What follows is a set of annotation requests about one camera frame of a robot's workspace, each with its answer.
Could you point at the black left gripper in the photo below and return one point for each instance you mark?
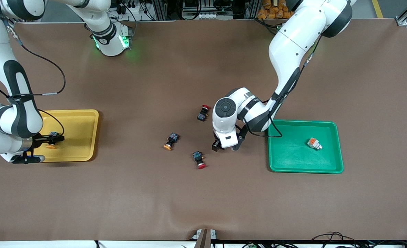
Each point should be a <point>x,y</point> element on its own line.
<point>216,146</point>

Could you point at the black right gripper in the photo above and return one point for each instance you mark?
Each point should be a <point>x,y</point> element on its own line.
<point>38,141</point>

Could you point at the yellow push button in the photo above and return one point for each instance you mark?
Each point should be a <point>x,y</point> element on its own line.
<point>51,146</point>
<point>171,140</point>

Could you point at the white orange push button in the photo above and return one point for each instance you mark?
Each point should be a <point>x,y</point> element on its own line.
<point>314,143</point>

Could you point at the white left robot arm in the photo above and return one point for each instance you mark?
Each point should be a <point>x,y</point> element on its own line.
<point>293,41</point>

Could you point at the yellow plastic tray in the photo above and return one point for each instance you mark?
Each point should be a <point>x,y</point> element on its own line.
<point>79,137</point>

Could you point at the red push button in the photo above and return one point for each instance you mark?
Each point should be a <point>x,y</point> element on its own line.
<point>202,114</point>
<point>198,158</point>

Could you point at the brown table cover mat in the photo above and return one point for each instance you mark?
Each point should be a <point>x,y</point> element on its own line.
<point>203,196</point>

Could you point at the green plastic tray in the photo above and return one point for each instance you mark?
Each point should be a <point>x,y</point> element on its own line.
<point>293,155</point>

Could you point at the grey table edge clamp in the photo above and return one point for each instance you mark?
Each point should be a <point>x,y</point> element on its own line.
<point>203,235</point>

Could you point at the white power strip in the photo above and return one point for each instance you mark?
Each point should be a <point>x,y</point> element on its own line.
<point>208,16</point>

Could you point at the orange packaged goods pile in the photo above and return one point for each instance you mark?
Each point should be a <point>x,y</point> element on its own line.
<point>270,10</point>

